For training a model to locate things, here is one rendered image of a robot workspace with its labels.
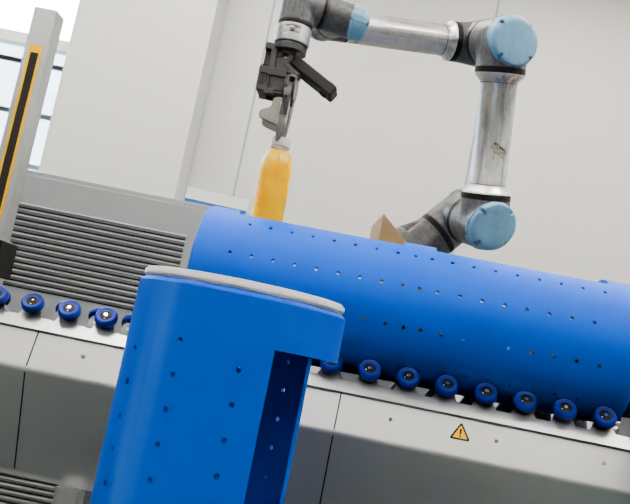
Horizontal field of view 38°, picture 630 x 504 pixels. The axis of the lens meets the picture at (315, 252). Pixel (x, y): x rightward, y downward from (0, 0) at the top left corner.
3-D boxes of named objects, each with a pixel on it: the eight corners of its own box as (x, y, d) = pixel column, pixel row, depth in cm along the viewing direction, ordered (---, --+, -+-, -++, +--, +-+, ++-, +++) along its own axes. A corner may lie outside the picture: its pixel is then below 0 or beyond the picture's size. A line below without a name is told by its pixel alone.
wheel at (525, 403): (525, 391, 174) (528, 385, 173) (540, 408, 172) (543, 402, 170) (507, 400, 173) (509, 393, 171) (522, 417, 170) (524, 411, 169)
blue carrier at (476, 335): (196, 344, 200) (223, 220, 204) (592, 424, 194) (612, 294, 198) (170, 335, 172) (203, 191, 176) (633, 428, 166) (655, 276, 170)
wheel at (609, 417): (603, 407, 173) (606, 400, 172) (619, 424, 171) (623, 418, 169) (586, 415, 172) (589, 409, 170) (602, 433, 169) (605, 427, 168)
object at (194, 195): (182, 209, 357) (186, 191, 358) (242, 222, 360) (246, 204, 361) (183, 205, 345) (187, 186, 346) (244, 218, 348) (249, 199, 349)
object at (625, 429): (610, 436, 185) (620, 376, 186) (622, 439, 185) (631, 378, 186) (624, 440, 175) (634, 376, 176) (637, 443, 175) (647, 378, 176)
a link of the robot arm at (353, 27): (359, 11, 207) (314, -3, 203) (375, 7, 196) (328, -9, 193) (350, 45, 207) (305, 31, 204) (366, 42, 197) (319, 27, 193)
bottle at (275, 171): (284, 232, 189) (300, 145, 189) (251, 226, 187) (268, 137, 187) (277, 232, 195) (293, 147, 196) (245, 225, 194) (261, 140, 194)
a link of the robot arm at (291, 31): (312, 37, 198) (310, 23, 190) (308, 57, 197) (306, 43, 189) (278, 32, 199) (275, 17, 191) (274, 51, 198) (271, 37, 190)
